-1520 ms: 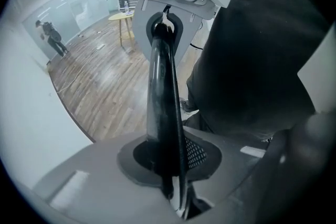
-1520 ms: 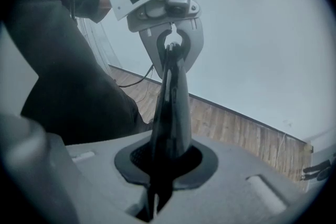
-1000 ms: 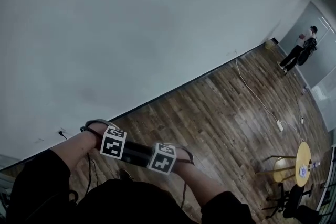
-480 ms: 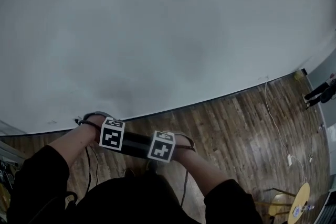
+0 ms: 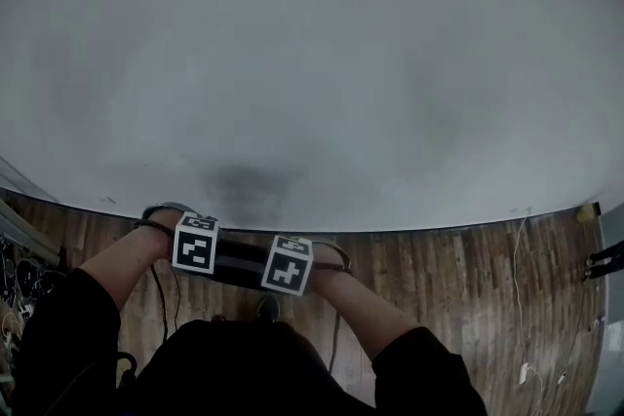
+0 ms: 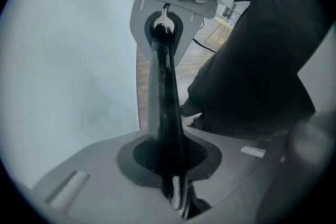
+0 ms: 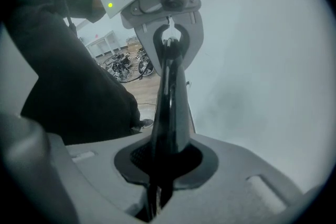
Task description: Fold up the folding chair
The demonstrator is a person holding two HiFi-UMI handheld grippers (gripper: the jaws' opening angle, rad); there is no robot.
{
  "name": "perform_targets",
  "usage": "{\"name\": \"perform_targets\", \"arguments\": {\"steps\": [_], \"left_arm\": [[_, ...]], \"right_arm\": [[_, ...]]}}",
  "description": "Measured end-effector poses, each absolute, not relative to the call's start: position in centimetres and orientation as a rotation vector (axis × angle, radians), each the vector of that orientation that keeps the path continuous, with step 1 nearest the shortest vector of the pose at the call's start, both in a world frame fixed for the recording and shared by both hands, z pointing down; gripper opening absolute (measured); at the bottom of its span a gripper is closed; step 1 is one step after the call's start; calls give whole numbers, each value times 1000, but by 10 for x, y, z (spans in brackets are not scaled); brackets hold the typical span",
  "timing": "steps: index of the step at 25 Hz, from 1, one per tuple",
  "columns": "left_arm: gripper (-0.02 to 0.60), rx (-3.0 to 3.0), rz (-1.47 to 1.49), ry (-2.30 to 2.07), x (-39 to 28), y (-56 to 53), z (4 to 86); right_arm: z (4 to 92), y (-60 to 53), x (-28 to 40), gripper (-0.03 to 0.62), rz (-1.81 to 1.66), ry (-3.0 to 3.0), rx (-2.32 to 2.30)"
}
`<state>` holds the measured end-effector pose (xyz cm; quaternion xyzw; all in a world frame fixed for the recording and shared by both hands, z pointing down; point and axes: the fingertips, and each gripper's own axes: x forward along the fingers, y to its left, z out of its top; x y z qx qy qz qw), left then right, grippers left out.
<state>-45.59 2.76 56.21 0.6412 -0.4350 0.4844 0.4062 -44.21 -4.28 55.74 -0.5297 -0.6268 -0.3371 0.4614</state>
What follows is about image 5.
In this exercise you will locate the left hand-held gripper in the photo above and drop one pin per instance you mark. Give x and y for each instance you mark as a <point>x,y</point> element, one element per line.
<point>195,243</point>

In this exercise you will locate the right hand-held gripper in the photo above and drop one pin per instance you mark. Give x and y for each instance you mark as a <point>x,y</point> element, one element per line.
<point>287,265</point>

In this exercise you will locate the black folding chair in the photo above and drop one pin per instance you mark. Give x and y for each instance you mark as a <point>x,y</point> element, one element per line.
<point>239,258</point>

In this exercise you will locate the person's right forearm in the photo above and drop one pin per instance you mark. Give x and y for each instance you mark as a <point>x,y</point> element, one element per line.
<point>361,307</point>

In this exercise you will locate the person's left forearm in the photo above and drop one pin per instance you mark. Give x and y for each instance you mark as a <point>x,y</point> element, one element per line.
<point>127,273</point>

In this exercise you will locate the person's right shoe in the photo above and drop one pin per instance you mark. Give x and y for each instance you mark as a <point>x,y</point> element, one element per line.
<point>268,309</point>

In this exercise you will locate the person's shoe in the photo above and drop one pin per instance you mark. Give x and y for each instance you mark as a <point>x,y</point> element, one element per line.
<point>268,309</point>
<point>218,318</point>

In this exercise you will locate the person's left shoe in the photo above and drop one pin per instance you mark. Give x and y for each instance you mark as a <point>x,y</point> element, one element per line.
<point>218,318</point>

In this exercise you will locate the person's black clothing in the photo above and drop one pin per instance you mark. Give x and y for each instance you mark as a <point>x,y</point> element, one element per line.
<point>244,375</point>

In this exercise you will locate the round black case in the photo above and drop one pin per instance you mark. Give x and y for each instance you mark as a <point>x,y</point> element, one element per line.
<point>41,277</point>

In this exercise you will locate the grey metal beam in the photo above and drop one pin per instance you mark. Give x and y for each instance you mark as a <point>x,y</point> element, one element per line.
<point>29,236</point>

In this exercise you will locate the yellow waste bin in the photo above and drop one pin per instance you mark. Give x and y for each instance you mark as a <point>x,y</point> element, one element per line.
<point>586,213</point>

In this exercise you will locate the small grey object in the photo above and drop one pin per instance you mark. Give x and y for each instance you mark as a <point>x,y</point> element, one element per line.
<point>597,324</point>

